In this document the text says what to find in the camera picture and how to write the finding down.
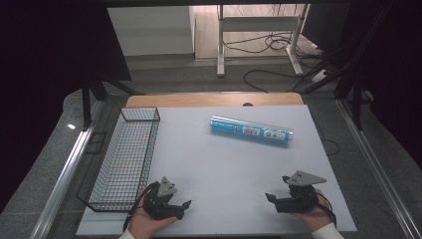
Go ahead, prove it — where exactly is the black cable on floor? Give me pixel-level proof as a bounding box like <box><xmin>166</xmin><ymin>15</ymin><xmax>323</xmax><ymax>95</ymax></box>
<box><xmin>222</xmin><ymin>31</ymin><xmax>324</xmax><ymax>94</ymax></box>

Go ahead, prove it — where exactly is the person's left sleeve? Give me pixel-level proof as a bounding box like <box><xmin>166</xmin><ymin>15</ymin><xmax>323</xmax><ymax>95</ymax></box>
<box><xmin>118</xmin><ymin>228</ymin><xmax>137</xmax><ymax>239</ymax></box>

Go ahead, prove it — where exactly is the person's sleeve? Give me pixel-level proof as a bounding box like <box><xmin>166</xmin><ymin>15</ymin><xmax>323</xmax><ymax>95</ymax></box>
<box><xmin>118</xmin><ymin>228</ymin><xmax>137</xmax><ymax>239</ymax></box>
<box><xmin>311</xmin><ymin>222</ymin><xmax>346</xmax><ymax>239</ymax></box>

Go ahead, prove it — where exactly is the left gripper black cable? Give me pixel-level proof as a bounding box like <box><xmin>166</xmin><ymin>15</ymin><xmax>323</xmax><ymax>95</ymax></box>
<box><xmin>122</xmin><ymin>181</ymin><xmax>157</xmax><ymax>233</ymax></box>

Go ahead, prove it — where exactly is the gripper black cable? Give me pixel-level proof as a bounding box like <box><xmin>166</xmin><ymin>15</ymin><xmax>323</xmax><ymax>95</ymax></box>
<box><xmin>315</xmin><ymin>192</ymin><xmax>337</xmax><ymax>229</ymax></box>
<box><xmin>122</xmin><ymin>181</ymin><xmax>157</xmax><ymax>233</ymax></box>

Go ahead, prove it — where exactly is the white table frame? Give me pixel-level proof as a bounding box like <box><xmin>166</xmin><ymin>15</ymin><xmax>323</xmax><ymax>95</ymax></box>
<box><xmin>216</xmin><ymin>3</ymin><xmax>311</xmax><ymax>79</ymax></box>

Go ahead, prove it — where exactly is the aluminium rail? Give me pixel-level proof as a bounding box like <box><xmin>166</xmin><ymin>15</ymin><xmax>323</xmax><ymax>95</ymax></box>
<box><xmin>335</xmin><ymin>99</ymin><xmax>422</xmax><ymax>239</ymax></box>
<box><xmin>29</xmin><ymin>99</ymin><xmax>107</xmax><ymax>239</ymax></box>

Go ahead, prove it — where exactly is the person's right sleeve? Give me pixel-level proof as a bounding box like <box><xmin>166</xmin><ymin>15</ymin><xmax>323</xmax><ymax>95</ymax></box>
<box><xmin>311</xmin><ymin>222</ymin><xmax>346</xmax><ymax>239</ymax></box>

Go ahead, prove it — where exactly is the white mat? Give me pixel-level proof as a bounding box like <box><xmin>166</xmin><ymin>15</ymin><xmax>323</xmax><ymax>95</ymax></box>
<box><xmin>76</xmin><ymin>105</ymin><xmax>358</xmax><ymax>237</ymax></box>

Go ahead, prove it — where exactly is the person's right hand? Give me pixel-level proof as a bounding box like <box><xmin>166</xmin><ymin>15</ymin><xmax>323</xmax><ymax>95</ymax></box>
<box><xmin>292</xmin><ymin>188</ymin><xmax>333</xmax><ymax>232</ymax></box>

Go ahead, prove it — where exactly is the blue cylindrical packet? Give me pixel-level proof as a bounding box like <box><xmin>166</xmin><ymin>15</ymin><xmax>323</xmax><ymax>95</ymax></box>
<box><xmin>210</xmin><ymin>115</ymin><xmax>295</xmax><ymax>146</ymax></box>

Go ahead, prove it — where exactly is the thin black cable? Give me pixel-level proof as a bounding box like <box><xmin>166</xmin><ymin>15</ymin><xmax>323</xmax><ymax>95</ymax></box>
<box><xmin>313</xmin><ymin>120</ymin><xmax>341</xmax><ymax>157</ymax></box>

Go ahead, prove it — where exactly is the black wire basket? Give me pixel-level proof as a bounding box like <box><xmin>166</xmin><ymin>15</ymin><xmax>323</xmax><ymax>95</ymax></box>
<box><xmin>77</xmin><ymin>107</ymin><xmax>161</xmax><ymax>213</ymax></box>

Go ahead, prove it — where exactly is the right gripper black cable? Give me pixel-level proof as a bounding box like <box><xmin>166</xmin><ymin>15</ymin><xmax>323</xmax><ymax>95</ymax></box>
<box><xmin>315</xmin><ymin>192</ymin><xmax>337</xmax><ymax>229</ymax></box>

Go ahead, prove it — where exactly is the white cabinet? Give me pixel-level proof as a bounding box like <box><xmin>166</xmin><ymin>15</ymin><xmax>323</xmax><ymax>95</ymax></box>
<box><xmin>106</xmin><ymin>5</ymin><xmax>197</xmax><ymax>58</ymax></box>

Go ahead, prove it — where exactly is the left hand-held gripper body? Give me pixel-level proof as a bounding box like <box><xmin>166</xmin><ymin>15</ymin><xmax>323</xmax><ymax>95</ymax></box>
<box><xmin>142</xmin><ymin>176</ymin><xmax>185</xmax><ymax>221</ymax></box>

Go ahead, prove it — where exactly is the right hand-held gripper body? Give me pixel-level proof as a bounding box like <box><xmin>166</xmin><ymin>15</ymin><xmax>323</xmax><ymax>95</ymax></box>
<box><xmin>274</xmin><ymin>170</ymin><xmax>327</xmax><ymax>214</ymax></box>

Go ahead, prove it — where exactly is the black stand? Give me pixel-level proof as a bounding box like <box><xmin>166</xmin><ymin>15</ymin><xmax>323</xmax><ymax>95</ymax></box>
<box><xmin>292</xmin><ymin>3</ymin><xmax>396</xmax><ymax>131</ymax></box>
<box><xmin>81</xmin><ymin>76</ymin><xmax>145</xmax><ymax>130</ymax></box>

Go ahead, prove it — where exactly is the person's left hand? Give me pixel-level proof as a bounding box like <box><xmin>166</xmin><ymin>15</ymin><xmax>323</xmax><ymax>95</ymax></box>
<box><xmin>127</xmin><ymin>188</ymin><xmax>178</xmax><ymax>239</ymax></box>

